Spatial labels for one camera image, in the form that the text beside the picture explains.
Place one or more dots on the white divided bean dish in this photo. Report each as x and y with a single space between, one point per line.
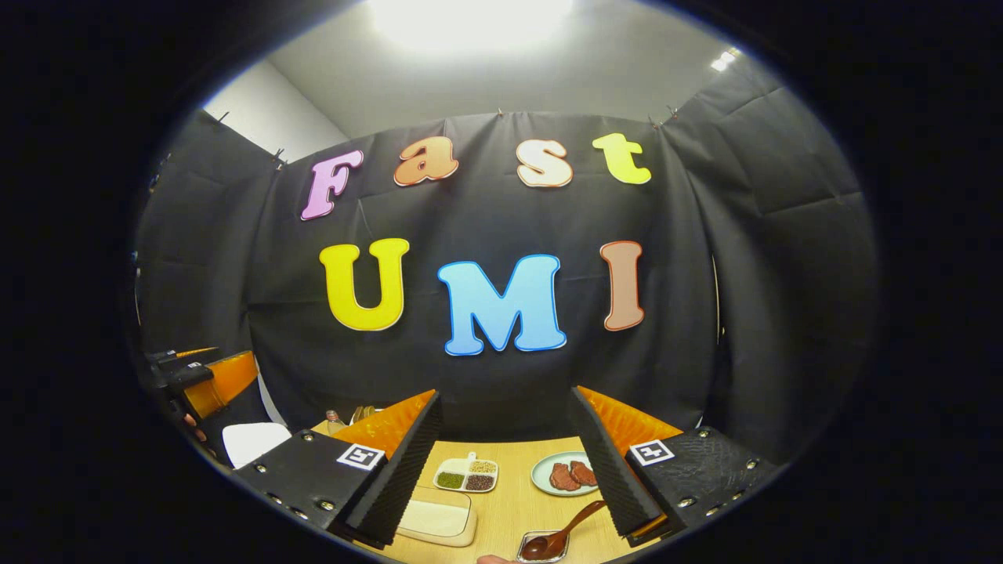
466 474

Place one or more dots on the black backdrop cloth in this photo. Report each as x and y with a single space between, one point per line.
744 274

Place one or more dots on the brown wooden spoon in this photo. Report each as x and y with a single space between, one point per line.
548 544

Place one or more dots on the white rectangular rice box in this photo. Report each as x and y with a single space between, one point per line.
435 518

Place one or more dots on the clear plastic bottle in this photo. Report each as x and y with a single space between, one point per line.
335 423

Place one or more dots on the pale green plate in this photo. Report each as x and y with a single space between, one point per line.
542 474

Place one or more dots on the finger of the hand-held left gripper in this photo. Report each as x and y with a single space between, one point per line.
227 380
176 356

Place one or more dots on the white rice cooker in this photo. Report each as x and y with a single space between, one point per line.
251 442

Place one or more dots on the large ceiling light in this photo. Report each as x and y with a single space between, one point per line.
470 19

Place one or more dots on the small ceiling light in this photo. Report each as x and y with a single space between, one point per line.
725 60

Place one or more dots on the red meat slice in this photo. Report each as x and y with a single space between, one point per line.
583 473
563 478

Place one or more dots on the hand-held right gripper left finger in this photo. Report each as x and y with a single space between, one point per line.
407 470

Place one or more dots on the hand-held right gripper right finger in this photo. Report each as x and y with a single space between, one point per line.
611 478

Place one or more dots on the small glass chopstick holder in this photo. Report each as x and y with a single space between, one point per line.
521 548

